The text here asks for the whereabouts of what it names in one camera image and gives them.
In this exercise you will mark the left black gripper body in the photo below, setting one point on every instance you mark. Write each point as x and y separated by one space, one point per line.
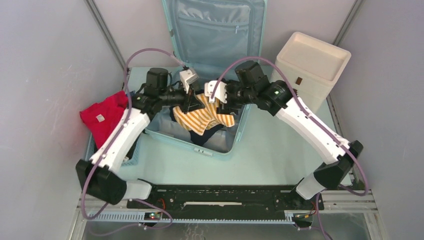
179 97

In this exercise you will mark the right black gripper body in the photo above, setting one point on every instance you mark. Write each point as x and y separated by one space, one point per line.
237 96

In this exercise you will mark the yellow white striped garment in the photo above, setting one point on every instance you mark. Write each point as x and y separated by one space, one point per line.
203 119

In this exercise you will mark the light blue ribbed suitcase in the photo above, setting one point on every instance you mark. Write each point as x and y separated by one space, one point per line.
209 35

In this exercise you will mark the red garment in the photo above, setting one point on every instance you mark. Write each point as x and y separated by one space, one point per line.
101 118

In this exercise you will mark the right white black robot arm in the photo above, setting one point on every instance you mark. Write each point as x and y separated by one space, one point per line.
280 100

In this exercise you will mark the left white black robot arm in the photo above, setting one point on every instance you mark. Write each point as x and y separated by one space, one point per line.
98 176

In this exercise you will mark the dark navy garment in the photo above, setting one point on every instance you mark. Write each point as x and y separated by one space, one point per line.
195 138

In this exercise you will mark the cream plastic drawer cabinet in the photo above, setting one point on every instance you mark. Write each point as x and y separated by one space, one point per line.
312 67

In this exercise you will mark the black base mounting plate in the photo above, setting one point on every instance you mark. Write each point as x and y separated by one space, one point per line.
230 202

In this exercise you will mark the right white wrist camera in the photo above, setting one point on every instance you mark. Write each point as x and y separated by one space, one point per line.
215 91

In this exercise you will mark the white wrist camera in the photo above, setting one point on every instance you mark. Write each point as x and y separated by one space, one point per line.
189 79
215 91

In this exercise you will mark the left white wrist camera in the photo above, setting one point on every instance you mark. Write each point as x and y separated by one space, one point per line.
189 79

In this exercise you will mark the aluminium frame rail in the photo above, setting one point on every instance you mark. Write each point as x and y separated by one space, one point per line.
140 213

